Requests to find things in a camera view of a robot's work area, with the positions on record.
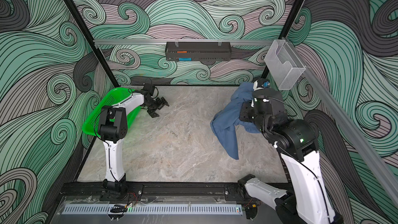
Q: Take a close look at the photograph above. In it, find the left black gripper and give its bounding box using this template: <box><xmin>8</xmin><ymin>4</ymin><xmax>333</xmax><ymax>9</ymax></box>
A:
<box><xmin>146</xmin><ymin>97</ymin><xmax>171</xmax><ymax>119</ymax></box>

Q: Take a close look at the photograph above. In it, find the blue t-shirt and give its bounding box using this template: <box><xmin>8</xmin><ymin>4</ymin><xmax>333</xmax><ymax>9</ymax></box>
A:
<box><xmin>210</xmin><ymin>82</ymin><xmax>260</xmax><ymax>160</ymax></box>

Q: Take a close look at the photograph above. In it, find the green plastic basket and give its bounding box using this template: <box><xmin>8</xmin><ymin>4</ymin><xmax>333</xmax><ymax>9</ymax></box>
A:
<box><xmin>81</xmin><ymin>87</ymin><xmax>142</xmax><ymax>138</ymax></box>

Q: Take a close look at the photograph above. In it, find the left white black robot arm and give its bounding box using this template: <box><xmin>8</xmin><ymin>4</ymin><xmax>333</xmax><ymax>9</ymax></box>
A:
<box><xmin>94</xmin><ymin>84</ymin><xmax>169</xmax><ymax>195</ymax></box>

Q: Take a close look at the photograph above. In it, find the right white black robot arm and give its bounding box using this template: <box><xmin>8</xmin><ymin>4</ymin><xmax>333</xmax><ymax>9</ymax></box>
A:
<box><xmin>239</xmin><ymin>88</ymin><xmax>343</xmax><ymax>224</ymax></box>

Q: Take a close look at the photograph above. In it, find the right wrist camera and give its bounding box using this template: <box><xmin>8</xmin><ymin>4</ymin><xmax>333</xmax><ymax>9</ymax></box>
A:
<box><xmin>253</xmin><ymin>78</ymin><xmax>271</xmax><ymax>91</ymax></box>

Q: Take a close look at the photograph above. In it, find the black wall tray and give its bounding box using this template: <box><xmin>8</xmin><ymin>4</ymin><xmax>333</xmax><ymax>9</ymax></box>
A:
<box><xmin>165</xmin><ymin>42</ymin><xmax>232</xmax><ymax>64</ymax></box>

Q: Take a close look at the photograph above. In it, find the clear acrylic wall holder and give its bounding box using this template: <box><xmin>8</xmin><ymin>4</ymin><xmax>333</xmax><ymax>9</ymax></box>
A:
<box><xmin>264</xmin><ymin>39</ymin><xmax>306</xmax><ymax>90</ymax></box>

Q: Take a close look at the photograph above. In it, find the aluminium back rail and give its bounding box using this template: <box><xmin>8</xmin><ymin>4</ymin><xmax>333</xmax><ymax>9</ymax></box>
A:
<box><xmin>93</xmin><ymin>38</ymin><xmax>273</xmax><ymax>46</ymax></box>

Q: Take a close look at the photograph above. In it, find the aluminium rail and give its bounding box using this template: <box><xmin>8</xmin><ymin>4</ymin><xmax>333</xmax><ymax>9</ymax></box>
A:
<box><xmin>93</xmin><ymin>38</ymin><xmax>273</xmax><ymax>46</ymax></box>
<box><xmin>282</xmin><ymin>37</ymin><xmax>398</xmax><ymax>206</ymax></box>

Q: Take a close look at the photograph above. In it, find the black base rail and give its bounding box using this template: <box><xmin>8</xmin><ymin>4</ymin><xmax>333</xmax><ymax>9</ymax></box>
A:
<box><xmin>60</xmin><ymin>181</ymin><xmax>251</xmax><ymax>202</ymax></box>

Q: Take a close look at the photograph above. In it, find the aluminium right rail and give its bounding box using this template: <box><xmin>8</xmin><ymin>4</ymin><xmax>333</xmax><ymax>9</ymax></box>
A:
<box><xmin>282</xmin><ymin>37</ymin><xmax>398</xmax><ymax>206</ymax></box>

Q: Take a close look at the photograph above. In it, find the white slotted cable duct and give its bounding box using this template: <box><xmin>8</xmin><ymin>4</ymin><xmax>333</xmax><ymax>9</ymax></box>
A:
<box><xmin>61</xmin><ymin>203</ymin><xmax>243</xmax><ymax>215</ymax></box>

